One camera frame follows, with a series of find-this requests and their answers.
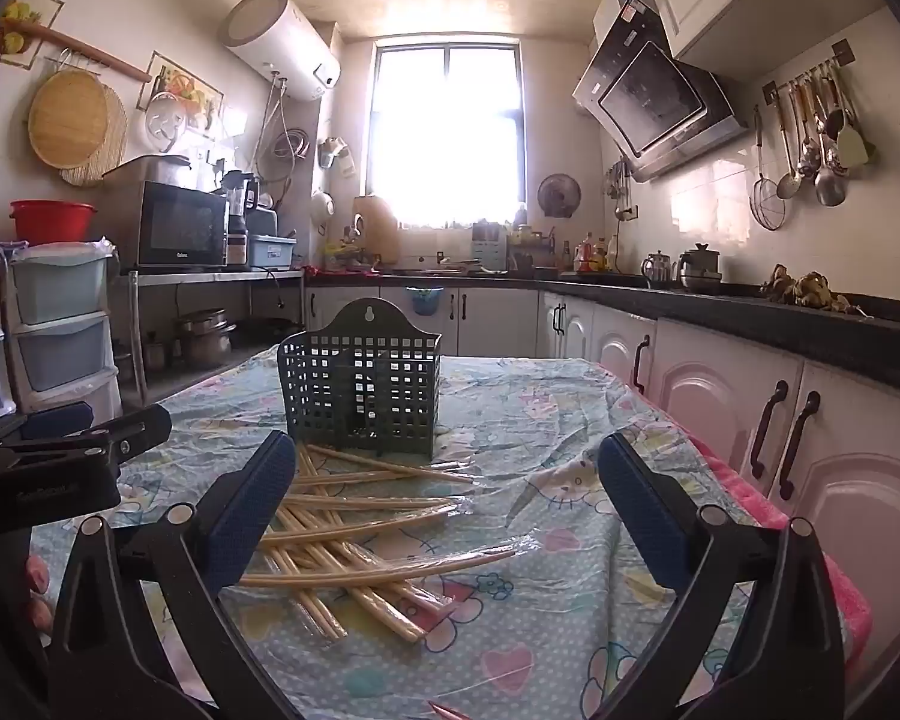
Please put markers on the metal baking tray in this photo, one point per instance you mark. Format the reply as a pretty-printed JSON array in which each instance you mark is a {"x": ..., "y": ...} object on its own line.
[{"x": 146, "y": 169}]

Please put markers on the round woven straw mat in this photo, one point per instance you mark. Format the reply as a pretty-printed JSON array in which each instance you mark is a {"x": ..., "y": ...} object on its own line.
[{"x": 116, "y": 142}]

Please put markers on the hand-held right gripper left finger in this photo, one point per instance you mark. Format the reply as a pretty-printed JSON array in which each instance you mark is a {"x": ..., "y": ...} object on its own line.
[{"x": 251, "y": 510}]

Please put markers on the stacked steel pots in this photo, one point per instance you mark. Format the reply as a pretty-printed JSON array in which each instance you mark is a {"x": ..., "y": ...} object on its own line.
[{"x": 206, "y": 337}]

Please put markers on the white hanging wall holder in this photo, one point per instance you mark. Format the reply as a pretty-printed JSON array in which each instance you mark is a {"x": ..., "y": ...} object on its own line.
[{"x": 336, "y": 156}]

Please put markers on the black microwave oven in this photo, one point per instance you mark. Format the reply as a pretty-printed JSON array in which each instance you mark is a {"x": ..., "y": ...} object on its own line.
[{"x": 180, "y": 229}]

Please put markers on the cartoon cat printed tablecloth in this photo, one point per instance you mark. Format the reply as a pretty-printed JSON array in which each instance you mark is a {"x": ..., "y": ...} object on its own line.
[{"x": 532, "y": 427}]

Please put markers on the white switch socket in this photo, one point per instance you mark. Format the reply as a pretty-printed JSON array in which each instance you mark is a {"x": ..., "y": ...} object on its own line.
[{"x": 627, "y": 211}]

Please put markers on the green plastic utensil basket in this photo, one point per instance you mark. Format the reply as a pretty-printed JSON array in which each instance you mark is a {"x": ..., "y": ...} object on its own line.
[{"x": 360, "y": 390}]

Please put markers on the pile of ginger roots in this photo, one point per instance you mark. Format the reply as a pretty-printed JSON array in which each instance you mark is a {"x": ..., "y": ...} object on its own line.
[{"x": 806, "y": 289}]

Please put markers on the wooden rolling pin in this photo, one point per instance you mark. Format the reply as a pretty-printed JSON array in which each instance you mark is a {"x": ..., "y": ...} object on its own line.
[{"x": 82, "y": 49}]

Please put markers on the black slanted range hood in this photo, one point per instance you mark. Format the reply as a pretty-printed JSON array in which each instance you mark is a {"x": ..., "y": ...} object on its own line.
[{"x": 652, "y": 105}]

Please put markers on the wooden cutting board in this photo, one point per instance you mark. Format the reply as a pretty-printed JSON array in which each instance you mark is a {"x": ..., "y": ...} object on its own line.
[{"x": 379, "y": 229}]

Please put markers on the metal utensil rail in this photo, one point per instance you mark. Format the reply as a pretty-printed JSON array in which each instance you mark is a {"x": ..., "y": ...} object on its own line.
[{"x": 802, "y": 75}]

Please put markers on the steel kettle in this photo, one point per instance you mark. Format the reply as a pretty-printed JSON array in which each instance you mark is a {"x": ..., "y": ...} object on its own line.
[{"x": 658, "y": 270}]

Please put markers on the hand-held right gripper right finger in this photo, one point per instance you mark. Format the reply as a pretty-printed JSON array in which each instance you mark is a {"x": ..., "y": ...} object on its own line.
[{"x": 637, "y": 510}]

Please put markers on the metal storage shelf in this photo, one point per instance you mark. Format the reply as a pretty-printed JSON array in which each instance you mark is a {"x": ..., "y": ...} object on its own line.
[{"x": 195, "y": 277}]

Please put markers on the kitchen window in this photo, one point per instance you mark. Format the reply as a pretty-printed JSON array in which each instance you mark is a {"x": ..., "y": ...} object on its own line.
[{"x": 446, "y": 135}]

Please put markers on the blue hanging plastic bin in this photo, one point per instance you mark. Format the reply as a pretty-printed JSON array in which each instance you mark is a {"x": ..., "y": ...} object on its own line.
[{"x": 424, "y": 301}]

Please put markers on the pale blue knife holder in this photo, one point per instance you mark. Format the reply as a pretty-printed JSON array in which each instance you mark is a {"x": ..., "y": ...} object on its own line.
[{"x": 489, "y": 247}]

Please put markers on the dark lidded pot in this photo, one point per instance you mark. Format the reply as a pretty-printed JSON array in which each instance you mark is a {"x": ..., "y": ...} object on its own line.
[{"x": 701, "y": 266}]

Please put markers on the black blender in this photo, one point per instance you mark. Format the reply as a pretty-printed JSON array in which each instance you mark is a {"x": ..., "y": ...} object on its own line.
[{"x": 238, "y": 217}]

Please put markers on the small hanging kitchen tools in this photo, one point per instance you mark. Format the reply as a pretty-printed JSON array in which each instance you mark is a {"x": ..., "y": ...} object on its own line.
[{"x": 617, "y": 178}]

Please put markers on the round bamboo tray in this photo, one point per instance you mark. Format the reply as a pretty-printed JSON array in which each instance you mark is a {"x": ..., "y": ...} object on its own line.
[{"x": 67, "y": 120}]

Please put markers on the person's left hand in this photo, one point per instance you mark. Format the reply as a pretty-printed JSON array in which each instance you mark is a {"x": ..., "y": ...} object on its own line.
[{"x": 37, "y": 574}]

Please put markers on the black frying pan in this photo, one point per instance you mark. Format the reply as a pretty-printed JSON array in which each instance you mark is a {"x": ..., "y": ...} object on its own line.
[{"x": 270, "y": 330}]

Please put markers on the cluster of condiment bottles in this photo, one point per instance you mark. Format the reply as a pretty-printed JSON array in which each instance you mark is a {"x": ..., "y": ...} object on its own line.
[{"x": 592, "y": 255}]

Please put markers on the white plastic steamer lid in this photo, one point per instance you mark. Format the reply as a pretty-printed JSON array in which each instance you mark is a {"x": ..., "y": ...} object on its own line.
[{"x": 165, "y": 120}]

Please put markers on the white cylindrical water heater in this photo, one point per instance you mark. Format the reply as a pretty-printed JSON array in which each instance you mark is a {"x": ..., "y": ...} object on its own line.
[{"x": 277, "y": 37}]

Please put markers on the group of wooden chopsticks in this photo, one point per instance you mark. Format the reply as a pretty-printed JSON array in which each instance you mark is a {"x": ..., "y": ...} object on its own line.
[{"x": 360, "y": 502}]

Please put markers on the row of hanging cooking utensils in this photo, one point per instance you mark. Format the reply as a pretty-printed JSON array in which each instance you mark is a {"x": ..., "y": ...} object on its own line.
[{"x": 829, "y": 165}]

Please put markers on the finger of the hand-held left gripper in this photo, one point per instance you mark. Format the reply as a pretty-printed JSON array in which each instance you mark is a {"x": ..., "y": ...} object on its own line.
[
  {"x": 56, "y": 421},
  {"x": 139, "y": 431}
]

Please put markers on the small wall fan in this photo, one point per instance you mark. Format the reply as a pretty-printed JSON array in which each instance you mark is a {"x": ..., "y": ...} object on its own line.
[{"x": 559, "y": 195}]

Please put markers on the fruit basket wall poster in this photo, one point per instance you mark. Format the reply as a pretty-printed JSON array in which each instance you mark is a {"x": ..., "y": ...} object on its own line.
[{"x": 191, "y": 86}]

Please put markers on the red plastic basin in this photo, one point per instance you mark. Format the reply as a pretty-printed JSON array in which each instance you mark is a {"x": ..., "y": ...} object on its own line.
[{"x": 52, "y": 221}]

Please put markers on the blue plastic dish box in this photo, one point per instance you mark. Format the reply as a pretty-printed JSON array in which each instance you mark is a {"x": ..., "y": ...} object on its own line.
[{"x": 272, "y": 251}]

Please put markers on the white hanging pot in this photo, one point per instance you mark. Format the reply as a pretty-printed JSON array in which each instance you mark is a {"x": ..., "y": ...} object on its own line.
[{"x": 322, "y": 211}]

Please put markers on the black kitchen countertop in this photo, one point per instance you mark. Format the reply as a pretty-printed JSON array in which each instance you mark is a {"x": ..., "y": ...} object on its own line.
[{"x": 757, "y": 315}]

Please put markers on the grey small appliance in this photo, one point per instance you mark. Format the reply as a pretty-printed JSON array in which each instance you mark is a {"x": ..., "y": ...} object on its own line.
[{"x": 262, "y": 221}]

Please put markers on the pink blanket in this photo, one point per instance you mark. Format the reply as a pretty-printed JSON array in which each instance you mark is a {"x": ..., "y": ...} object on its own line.
[{"x": 832, "y": 577}]

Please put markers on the pastel plastic drawer tower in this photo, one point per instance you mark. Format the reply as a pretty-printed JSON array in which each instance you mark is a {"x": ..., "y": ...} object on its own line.
[{"x": 60, "y": 330}]

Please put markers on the yellow fruit wall poster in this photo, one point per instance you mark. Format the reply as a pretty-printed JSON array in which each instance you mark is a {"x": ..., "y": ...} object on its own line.
[{"x": 30, "y": 19}]

